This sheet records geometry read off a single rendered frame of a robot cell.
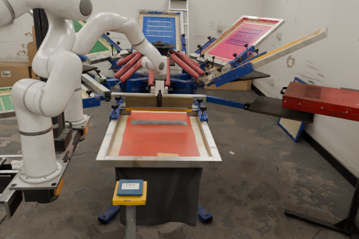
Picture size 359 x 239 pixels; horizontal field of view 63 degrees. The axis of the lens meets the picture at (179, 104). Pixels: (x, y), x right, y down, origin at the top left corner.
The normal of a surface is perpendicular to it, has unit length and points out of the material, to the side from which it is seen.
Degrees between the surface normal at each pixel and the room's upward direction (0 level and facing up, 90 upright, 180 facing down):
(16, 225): 0
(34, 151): 90
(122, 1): 90
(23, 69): 88
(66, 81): 85
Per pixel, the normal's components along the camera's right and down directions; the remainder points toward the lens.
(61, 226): 0.05, -0.94
